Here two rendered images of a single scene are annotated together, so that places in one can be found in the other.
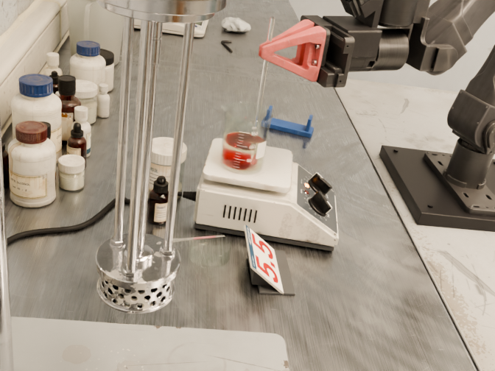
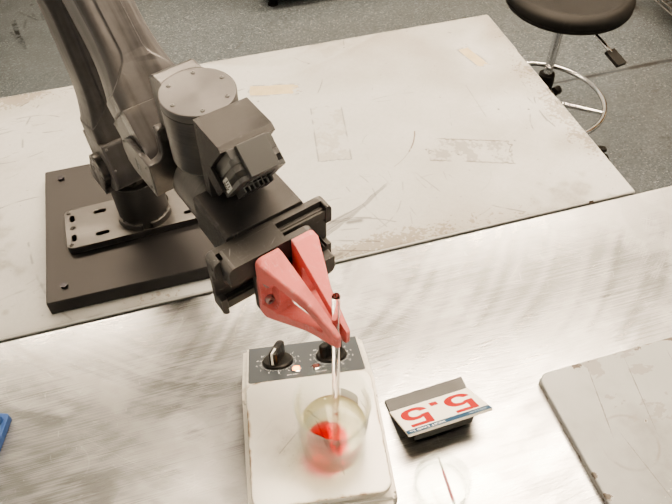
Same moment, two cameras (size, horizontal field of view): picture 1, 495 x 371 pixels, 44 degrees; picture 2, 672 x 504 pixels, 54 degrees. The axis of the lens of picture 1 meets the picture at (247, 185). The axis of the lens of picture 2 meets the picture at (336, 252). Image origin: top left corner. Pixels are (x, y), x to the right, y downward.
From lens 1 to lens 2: 0.85 m
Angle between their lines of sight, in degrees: 73
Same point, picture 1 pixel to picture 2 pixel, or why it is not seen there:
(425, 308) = (411, 264)
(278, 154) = (272, 399)
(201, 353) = (614, 441)
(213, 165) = (359, 480)
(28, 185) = not seen: outside the picture
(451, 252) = not seen: hidden behind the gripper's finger
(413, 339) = (465, 273)
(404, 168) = (122, 274)
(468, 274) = (330, 227)
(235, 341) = (578, 415)
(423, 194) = (196, 254)
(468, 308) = (390, 231)
